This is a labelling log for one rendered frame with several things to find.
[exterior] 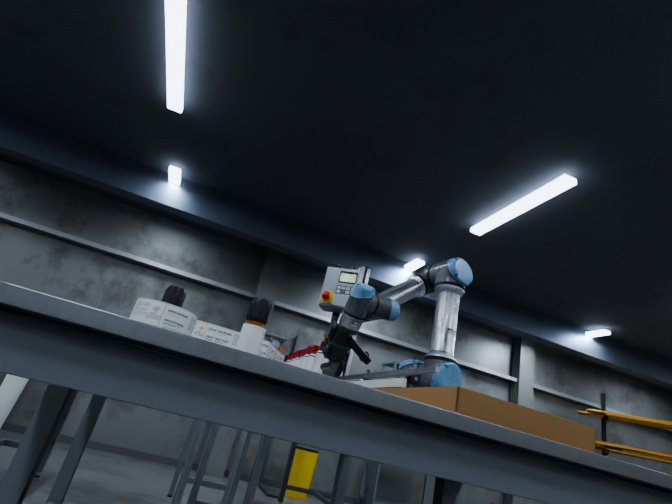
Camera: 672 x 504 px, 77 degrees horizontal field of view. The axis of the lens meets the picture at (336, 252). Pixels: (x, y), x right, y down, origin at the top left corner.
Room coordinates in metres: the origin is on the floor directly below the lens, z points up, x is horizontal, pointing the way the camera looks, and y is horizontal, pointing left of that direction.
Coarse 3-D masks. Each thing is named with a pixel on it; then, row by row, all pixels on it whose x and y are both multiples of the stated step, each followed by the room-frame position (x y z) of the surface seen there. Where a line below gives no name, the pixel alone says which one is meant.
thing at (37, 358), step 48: (0, 336) 0.47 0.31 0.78; (48, 336) 0.48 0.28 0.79; (96, 336) 0.49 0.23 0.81; (48, 384) 1.37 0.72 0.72; (96, 384) 0.50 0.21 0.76; (144, 384) 0.51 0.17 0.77; (192, 384) 0.52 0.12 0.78; (240, 384) 0.54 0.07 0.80; (48, 432) 1.39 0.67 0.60; (288, 432) 0.56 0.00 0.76; (336, 432) 0.57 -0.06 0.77; (384, 432) 0.59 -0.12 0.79; (432, 432) 0.61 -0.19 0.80; (336, 480) 2.73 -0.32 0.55; (480, 480) 0.64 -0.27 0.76; (528, 480) 0.66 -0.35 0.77; (576, 480) 0.68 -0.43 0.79
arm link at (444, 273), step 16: (432, 272) 1.57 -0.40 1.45; (448, 272) 1.49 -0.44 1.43; (464, 272) 1.49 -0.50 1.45; (448, 288) 1.50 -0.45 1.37; (464, 288) 1.52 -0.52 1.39; (448, 304) 1.50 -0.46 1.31; (448, 320) 1.50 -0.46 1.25; (432, 336) 1.54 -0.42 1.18; (448, 336) 1.50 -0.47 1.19; (432, 352) 1.51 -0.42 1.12; (448, 352) 1.50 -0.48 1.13; (448, 368) 1.46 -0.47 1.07; (432, 384) 1.48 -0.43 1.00; (448, 384) 1.47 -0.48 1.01
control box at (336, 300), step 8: (328, 272) 1.85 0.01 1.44; (336, 272) 1.84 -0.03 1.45; (360, 272) 1.80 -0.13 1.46; (328, 280) 1.85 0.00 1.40; (336, 280) 1.84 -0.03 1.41; (328, 288) 1.85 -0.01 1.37; (320, 296) 1.85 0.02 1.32; (336, 296) 1.83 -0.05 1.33; (344, 296) 1.82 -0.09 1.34; (320, 304) 1.86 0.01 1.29; (328, 304) 1.84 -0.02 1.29; (336, 304) 1.83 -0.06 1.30; (344, 304) 1.82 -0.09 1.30
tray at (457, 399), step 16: (416, 400) 0.71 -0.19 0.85; (432, 400) 0.67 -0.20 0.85; (448, 400) 0.63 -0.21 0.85; (464, 400) 0.61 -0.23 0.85; (480, 400) 0.62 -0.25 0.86; (496, 400) 0.63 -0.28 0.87; (480, 416) 0.62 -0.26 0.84; (496, 416) 0.63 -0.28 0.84; (512, 416) 0.64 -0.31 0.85; (528, 416) 0.65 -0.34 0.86; (544, 416) 0.65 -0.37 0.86; (528, 432) 0.65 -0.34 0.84; (544, 432) 0.65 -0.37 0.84; (560, 432) 0.66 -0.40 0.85; (576, 432) 0.67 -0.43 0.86; (592, 432) 0.68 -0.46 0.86; (592, 448) 0.68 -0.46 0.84
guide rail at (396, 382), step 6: (396, 378) 0.97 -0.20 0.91; (402, 378) 0.94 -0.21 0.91; (360, 384) 1.15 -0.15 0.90; (366, 384) 1.11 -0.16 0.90; (372, 384) 1.08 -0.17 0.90; (378, 384) 1.05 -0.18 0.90; (384, 384) 1.02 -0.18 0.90; (390, 384) 0.99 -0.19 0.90; (396, 384) 0.96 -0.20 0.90; (402, 384) 0.94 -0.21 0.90
